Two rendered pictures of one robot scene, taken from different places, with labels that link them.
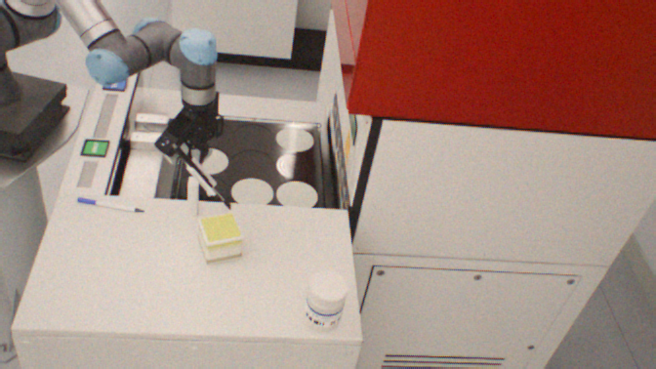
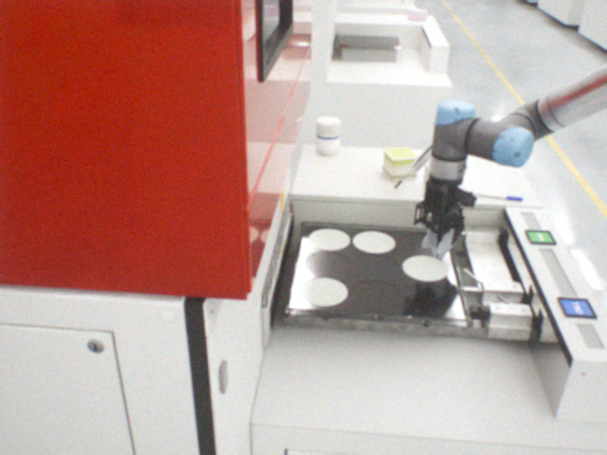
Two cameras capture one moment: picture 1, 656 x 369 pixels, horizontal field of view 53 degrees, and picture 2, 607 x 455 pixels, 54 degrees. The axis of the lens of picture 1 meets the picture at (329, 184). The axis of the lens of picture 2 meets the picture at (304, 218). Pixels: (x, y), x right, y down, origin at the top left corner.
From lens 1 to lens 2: 2.41 m
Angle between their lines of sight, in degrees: 109
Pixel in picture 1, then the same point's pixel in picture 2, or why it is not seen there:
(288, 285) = (347, 161)
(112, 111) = (553, 277)
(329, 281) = (327, 120)
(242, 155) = (387, 273)
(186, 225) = not seen: hidden behind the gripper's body
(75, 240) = (505, 182)
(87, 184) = (525, 216)
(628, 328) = not seen: outside the picture
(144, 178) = (485, 265)
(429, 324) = not seen: hidden behind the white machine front
